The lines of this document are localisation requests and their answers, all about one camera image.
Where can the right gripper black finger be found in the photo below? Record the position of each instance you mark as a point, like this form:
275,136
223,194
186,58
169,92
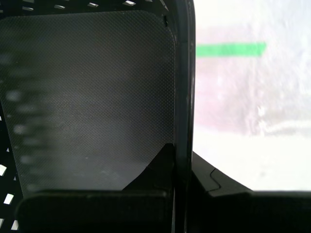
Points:
97,213
255,213

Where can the black perforated plastic basket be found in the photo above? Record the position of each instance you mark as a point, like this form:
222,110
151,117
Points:
97,85

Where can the green tape strip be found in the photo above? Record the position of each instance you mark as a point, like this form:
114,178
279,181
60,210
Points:
230,50

